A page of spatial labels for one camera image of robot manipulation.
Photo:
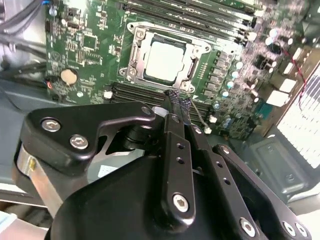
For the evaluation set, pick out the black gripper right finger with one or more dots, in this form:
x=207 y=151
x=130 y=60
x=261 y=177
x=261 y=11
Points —
x=211 y=156

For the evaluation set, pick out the silver topped CPU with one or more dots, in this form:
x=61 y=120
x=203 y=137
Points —
x=165 y=61

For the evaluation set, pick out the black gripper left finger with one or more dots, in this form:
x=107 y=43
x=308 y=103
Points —
x=75 y=120

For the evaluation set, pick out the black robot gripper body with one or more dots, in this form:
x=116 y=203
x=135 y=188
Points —
x=112 y=200

